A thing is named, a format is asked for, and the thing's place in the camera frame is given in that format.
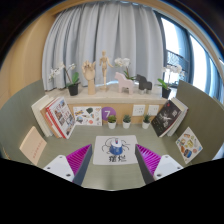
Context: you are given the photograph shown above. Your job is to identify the white wall switch plate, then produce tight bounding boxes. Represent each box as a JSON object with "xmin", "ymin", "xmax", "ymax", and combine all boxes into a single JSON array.
[{"xmin": 147, "ymin": 104, "xmax": 160, "ymax": 117}]

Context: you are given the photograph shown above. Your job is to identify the black wooden horse figure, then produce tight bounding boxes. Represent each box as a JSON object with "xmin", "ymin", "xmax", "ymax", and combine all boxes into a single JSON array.
[{"xmin": 135, "ymin": 73, "xmax": 153, "ymax": 94}]

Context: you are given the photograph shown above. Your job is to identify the blue and white computer mouse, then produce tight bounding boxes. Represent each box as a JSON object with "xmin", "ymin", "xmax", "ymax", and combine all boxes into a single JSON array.
[{"xmin": 109, "ymin": 138, "xmax": 124, "ymax": 156}]

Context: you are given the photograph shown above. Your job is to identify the light grey curtain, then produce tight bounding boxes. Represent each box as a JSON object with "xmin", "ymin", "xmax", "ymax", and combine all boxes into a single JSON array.
[{"xmin": 41, "ymin": 2, "xmax": 167, "ymax": 92}]

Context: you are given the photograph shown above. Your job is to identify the wooden hand model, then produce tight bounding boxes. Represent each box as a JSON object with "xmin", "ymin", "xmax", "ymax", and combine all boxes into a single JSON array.
[{"xmin": 81, "ymin": 60, "xmax": 97, "ymax": 96}]

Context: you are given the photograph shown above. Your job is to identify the white wall socket plate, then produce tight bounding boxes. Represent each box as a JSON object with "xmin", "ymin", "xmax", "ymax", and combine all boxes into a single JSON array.
[{"xmin": 132, "ymin": 104, "xmax": 146, "ymax": 117}]

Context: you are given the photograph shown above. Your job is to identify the purple round number sign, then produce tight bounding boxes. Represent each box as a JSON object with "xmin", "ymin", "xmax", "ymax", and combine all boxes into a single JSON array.
[{"xmin": 101, "ymin": 106, "xmax": 117, "ymax": 122}]

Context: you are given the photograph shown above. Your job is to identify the white mouse pad with drawing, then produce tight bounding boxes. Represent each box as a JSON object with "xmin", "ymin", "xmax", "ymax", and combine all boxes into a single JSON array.
[{"xmin": 92, "ymin": 134, "xmax": 139, "ymax": 166}]

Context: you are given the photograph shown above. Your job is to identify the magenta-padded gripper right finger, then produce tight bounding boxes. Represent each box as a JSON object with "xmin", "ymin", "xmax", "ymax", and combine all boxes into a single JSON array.
[{"xmin": 134, "ymin": 143, "xmax": 184, "ymax": 185}]

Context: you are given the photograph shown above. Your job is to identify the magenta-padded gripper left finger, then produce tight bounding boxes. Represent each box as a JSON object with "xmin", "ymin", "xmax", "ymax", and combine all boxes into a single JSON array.
[{"xmin": 43, "ymin": 143, "xmax": 93, "ymax": 187}]

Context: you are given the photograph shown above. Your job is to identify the small succulent in white pot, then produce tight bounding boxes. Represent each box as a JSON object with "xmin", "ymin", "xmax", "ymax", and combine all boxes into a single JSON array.
[
  {"xmin": 107, "ymin": 114, "xmax": 118, "ymax": 130},
  {"xmin": 122, "ymin": 114, "xmax": 132, "ymax": 130},
  {"xmin": 141, "ymin": 114, "xmax": 151, "ymax": 130}
]

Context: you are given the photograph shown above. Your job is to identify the black cover book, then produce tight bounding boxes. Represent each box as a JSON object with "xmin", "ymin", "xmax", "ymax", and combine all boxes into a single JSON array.
[{"xmin": 150, "ymin": 99, "xmax": 183, "ymax": 138}]

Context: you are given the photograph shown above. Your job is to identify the colourful illustrated card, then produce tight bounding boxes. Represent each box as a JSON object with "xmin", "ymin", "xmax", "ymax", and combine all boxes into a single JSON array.
[{"xmin": 175, "ymin": 126, "xmax": 204, "ymax": 165}]

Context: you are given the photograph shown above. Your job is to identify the wooden artist mannequin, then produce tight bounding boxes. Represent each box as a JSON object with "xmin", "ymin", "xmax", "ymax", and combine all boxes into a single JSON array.
[{"xmin": 99, "ymin": 50, "xmax": 114, "ymax": 92}]

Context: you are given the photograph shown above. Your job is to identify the white sticker sheet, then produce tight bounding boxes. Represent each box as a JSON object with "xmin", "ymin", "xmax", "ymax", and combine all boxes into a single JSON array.
[{"xmin": 72, "ymin": 105, "xmax": 103, "ymax": 127}]

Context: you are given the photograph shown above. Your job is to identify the peach booklet with red text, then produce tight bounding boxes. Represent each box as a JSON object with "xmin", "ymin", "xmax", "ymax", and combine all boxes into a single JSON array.
[{"xmin": 19, "ymin": 125, "xmax": 48, "ymax": 166}]

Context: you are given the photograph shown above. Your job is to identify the tan cover book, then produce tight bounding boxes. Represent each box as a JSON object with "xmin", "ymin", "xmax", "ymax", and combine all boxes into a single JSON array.
[{"xmin": 40, "ymin": 99, "xmax": 61, "ymax": 139}]

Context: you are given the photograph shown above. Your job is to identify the pink wooden horse figure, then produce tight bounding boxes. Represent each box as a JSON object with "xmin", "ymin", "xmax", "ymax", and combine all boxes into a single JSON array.
[{"xmin": 114, "ymin": 71, "xmax": 135, "ymax": 95}]

